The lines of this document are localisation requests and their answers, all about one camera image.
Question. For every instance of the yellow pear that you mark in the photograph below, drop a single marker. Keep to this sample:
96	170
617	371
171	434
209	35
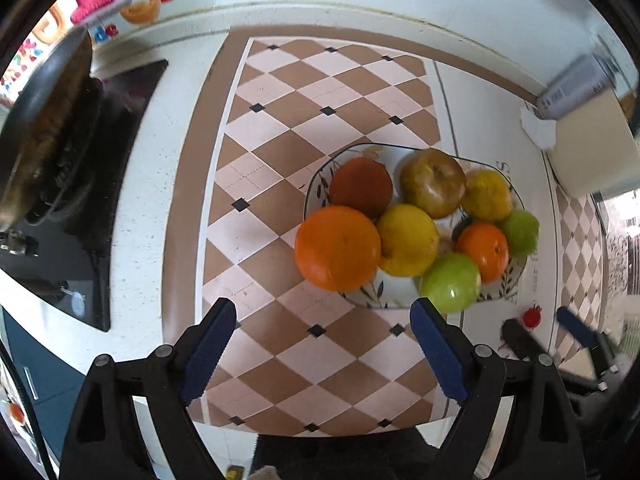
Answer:
487	195

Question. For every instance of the reddish brown apple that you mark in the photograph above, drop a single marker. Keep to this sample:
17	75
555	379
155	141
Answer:
361	185

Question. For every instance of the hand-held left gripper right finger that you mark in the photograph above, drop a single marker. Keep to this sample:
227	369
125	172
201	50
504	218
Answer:
440	360

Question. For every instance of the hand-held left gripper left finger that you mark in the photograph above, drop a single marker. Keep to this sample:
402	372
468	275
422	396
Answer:
210	355

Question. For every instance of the floral ceramic plate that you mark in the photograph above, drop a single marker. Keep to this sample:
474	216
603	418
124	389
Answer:
395	296

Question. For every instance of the glass sliding door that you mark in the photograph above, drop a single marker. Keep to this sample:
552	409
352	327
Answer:
622	250

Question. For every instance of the yellow lemon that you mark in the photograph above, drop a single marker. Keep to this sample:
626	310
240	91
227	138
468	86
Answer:
407	240

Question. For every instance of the black frying pan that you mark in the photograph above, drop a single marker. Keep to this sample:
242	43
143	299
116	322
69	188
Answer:
45	110

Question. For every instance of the white crumpled tissue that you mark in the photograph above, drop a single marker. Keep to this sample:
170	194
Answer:
540	132

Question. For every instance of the silver can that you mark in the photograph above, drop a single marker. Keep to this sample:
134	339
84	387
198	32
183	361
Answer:
575	85

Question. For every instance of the brown checkered table cloth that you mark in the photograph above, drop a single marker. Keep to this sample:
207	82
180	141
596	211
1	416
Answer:
300	110

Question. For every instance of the brownish green apple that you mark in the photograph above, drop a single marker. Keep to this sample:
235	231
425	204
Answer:
432	180

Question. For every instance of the red cherry tomato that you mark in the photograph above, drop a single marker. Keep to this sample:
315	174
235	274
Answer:
531	317

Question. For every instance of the black gas stove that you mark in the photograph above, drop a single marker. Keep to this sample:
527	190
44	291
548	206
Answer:
135	90

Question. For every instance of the orange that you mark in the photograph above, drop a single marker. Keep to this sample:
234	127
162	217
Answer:
482	252
337	247

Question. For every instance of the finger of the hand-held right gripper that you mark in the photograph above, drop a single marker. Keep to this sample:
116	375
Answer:
517	337
575	325

